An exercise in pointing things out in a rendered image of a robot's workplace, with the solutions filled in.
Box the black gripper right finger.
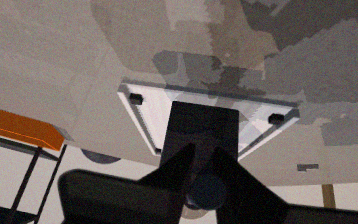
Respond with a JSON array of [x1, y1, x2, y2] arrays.
[[212, 147, 358, 224]]

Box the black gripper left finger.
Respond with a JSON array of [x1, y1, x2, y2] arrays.
[[57, 143, 196, 224]]

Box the orange open tray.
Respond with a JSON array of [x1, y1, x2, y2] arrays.
[[0, 110, 65, 152]]

